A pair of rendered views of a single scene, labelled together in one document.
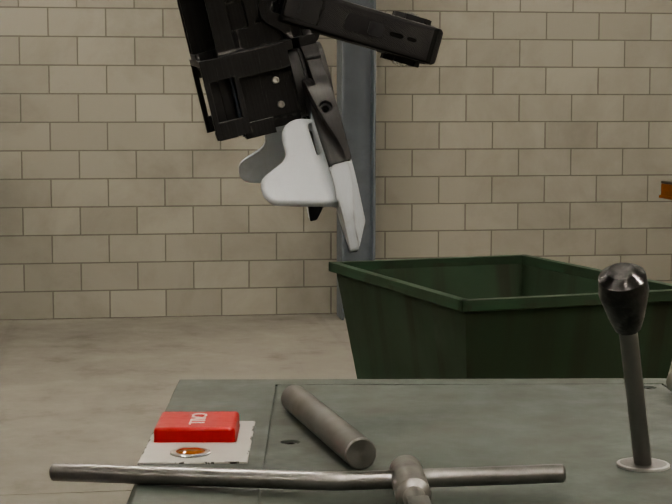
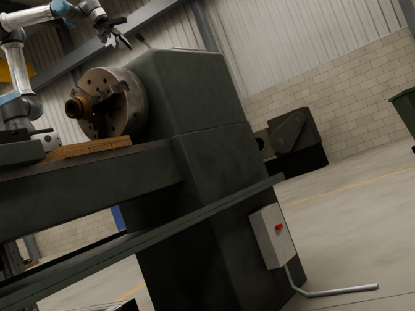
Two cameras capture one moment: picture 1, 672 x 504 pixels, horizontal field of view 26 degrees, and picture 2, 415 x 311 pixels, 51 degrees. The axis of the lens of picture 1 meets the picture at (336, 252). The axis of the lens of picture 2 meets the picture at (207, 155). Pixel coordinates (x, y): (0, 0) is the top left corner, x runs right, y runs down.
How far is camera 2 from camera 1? 178 cm
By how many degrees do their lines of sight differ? 37
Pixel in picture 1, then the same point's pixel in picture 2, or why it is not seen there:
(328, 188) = (110, 42)
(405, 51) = (118, 21)
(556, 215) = not seen: outside the picture
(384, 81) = not seen: outside the picture
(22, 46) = (324, 83)
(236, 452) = not seen: hidden behind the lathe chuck
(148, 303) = (384, 139)
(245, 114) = (104, 38)
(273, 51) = (103, 29)
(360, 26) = (113, 21)
